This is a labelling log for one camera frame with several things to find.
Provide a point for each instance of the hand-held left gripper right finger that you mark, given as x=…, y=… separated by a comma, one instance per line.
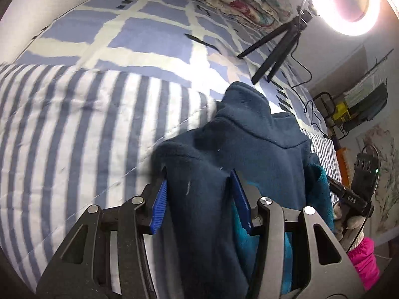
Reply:
x=241, y=199

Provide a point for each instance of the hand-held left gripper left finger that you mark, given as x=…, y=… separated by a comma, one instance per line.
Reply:
x=159, y=205

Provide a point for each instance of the teal plaid fleece jacket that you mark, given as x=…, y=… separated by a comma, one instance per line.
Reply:
x=249, y=137

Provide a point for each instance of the person's right forearm pink sleeve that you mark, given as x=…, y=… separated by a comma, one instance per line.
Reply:
x=364, y=261

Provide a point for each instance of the dark green hanging clothes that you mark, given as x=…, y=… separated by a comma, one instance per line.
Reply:
x=371, y=102

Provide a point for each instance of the black clothes rack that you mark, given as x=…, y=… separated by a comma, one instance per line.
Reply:
x=382, y=65

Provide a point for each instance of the person's right hand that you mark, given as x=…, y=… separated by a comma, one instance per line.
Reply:
x=355, y=229

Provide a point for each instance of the orange bench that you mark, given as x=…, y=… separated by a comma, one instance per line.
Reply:
x=343, y=165

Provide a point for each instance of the yellow crate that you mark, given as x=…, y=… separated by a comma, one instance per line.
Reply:
x=339, y=110

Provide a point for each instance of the white striped hanging cloth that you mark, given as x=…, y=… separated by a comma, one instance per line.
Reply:
x=361, y=87

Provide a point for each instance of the blue white striped quilt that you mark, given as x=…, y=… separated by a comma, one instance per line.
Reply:
x=78, y=124

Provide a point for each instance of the black tripod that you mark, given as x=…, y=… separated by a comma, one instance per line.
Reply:
x=304, y=18

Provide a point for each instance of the blue checked bed sheet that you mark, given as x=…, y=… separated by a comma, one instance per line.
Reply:
x=149, y=34

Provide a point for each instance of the landscape wall painting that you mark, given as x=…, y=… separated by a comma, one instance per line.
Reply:
x=386, y=149

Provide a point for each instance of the black metal tube frame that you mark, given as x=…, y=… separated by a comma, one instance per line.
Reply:
x=324, y=93

